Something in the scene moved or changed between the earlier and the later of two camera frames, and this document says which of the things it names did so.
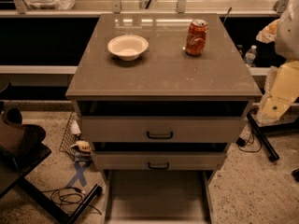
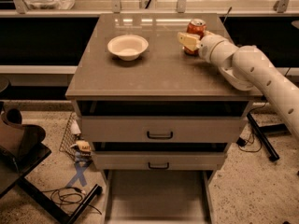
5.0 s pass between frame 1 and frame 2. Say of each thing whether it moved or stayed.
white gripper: moved
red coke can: stayed
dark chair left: stayed
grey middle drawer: stayed
